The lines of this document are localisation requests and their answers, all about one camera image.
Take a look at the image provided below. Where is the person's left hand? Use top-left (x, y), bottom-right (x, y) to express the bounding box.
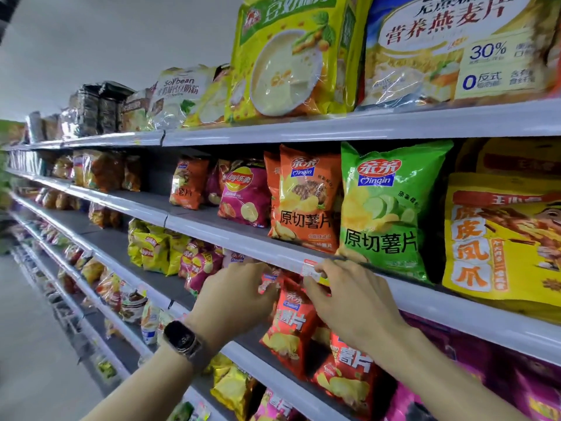
top-left (186, 261), bottom-right (281, 351)

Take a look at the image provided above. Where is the person's right hand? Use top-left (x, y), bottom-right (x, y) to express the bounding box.
top-left (303, 258), bottom-right (411, 363)

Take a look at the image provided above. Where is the white Qinqin chip bag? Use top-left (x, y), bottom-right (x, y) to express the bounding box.
top-left (221, 249), bottom-right (256, 269)

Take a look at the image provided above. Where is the red yellow chips snack bag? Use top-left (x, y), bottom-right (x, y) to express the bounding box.
top-left (311, 330), bottom-right (381, 420)
top-left (259, 275), bottom-right (321, 381)

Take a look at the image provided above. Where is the white blue orange snack bag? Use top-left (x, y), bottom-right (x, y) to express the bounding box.
top-left (140, 302), bottom-right (162, 346)

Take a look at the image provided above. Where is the large green chips snack bag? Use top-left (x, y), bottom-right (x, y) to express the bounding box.
top-left (338, 140), bottom-right (455, 284)

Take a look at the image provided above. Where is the white cookie print snack bag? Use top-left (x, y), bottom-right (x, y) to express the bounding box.
top-left (120, 289), bottom-right (148, 324)

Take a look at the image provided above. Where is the small yellow green snack bag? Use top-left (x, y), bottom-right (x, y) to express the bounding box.
top-left (168, 401), bottom-right (196, 421)

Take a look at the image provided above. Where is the yellow orange white snack bag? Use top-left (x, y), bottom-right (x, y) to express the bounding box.
top-left (455, 137), bottom-right (561, 176)
top-left (441, 172), bottom-right (561, 324)

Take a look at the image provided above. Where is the clear bag of orange snacks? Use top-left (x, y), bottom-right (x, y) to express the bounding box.
top-left (52, 155), bottom-right (74, 180)
top-left (122, 155), bottom-right (144, 192)
top-left (72, 149), bottom-right (126, 194)

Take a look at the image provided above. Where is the grey store shelving unit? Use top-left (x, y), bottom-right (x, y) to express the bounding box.
top-left (0, 98), bottom-right (561, 421)

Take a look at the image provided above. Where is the person's left forearm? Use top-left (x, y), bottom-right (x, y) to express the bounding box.
top-left (81, 346), bottom-right (200, 421)

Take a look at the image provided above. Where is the person's right forearm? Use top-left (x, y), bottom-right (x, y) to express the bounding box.
top-left (372, 326), bottom-right (532, 421)

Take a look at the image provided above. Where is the smartwatch with grey band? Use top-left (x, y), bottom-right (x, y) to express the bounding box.
top-left (163, 320), bottom-right (216, 374)

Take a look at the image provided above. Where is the red yellow price tag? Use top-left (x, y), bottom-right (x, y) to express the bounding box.
top-left (301, 258), bottom-right (330, 287)

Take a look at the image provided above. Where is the white bowl print bag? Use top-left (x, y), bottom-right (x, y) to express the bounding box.
top-left (147, 65), bottom-right (219, 131)

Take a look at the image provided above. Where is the pale brown bag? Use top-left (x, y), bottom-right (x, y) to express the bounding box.
top-left (120, 87), bottom-right (153, 133)

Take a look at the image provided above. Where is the stack of dark wrapped packs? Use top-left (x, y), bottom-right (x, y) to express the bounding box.
top-left (68, 81), bottom-right (136, 137)

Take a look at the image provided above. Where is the row of pale blue packs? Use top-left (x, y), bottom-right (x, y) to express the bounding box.
top-left (8, 151), bottom-right (54, 177)

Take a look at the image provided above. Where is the row of clear wrapped packs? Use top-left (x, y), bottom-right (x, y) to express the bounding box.
top-left (26, 111), bottom-right (63, 144)

